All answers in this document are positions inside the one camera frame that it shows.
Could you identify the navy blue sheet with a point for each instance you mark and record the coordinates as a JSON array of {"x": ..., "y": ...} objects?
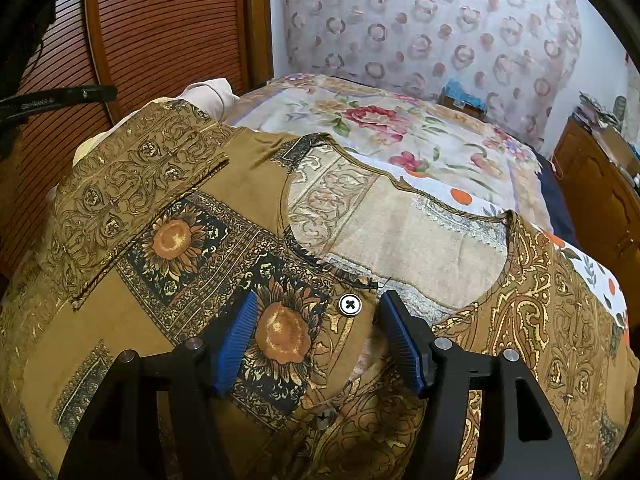
[{"x": 555, "y": 200}]

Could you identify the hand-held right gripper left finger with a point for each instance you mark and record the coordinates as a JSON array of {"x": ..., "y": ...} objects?
[{"x": 237, "y": 345}]

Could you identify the wooden slatted headboard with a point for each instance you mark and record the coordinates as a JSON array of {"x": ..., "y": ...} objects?
[{"x": 165, "y": 25}]

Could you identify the stack of folded fabrics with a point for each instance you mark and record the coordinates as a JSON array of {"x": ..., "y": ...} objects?
[{"x": 597, "y": 107}]

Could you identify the beige folded cloth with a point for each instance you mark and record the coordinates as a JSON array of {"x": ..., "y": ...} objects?
[{"x": 210, "y": 92}]

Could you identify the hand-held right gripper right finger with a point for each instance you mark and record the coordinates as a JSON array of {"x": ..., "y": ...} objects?
[{"x": 402, "y": 345}]

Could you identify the cardboard box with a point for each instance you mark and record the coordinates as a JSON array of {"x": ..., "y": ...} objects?
[{"x": 620, "y": 145}]

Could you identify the wooden cabinet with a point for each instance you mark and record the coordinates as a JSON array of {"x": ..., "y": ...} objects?
[{"x": 595, "y": 190}]

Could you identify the blue topped box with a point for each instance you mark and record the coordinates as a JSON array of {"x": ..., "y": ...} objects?
[{"x": 462, "y": 92}]

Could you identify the circle patterned curtain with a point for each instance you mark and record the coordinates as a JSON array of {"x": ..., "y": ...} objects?
[{"x": 400, "y": 25}]

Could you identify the brown patterned shirt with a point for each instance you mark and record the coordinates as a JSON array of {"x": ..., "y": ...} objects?
[{"x": 210, "y": 180}]

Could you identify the floral blanket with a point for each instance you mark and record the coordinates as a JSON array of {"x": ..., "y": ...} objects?
[{"x": 375, "y": 115}]

